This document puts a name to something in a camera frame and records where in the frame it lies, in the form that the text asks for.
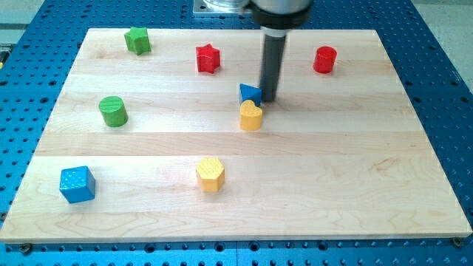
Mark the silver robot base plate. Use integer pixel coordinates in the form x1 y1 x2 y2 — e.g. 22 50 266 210
193 0 249 16

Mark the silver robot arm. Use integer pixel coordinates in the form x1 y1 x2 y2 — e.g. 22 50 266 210
197 0 313 102

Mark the blue perforated table plate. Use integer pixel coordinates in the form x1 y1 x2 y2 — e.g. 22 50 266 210
1 0 472 265

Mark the blue triangle block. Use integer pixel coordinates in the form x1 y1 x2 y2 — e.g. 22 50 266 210
239 83 262 107

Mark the red cylinder block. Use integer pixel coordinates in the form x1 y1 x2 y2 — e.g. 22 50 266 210
313 46 337 74

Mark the blue cube block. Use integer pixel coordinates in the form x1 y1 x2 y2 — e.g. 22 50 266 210
59 166 96 204

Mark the red star block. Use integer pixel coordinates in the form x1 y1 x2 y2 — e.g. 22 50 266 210
196 44 220 74

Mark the green cylinder block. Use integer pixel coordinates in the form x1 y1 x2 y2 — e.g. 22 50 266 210
98 95 129 127

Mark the yellow hexagon block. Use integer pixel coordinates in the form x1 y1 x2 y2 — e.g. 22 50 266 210
196 157 225 192

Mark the light wooden board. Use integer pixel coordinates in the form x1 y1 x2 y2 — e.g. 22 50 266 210
1 28 472 244

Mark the yellow heart block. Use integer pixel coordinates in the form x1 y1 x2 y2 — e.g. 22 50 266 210
239 100 263 131

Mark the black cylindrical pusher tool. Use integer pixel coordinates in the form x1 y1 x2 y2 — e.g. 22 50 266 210
259 27 287 102

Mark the green star block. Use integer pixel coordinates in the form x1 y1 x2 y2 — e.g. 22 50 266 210
124 27 152 55

